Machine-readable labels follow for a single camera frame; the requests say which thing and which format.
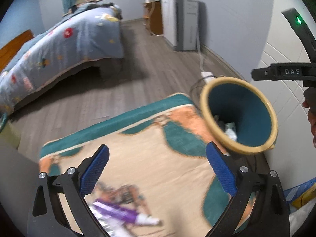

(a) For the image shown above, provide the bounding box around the purple white tube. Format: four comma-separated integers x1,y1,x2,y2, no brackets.
92,199,162,226

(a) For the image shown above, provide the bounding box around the white power strip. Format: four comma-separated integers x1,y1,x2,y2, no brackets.
201,72,215,83

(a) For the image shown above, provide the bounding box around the blue yellow plastic package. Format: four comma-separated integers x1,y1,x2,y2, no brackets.
284,178,315,209

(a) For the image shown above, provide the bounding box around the white grey air purifier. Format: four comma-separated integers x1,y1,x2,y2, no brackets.
161,0,199,51

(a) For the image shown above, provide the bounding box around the bed with blue quilt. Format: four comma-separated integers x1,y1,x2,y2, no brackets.
1,3,124,115

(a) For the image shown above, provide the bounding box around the wooden nightstand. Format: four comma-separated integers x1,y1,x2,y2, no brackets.
143,0,163,36

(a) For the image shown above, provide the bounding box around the white tissue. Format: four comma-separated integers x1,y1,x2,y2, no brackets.
224,122,237,142

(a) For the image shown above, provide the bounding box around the white power cable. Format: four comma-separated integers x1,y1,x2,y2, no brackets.
196,29,206,73

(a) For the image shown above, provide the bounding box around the yellow teal trash bin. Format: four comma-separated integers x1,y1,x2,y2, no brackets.
200,76,278,155

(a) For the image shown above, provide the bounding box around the teal orange patterned rug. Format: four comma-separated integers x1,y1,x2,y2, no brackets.
39,94,230,236

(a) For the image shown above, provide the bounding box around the person right hand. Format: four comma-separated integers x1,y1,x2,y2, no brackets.
302,100,316,148

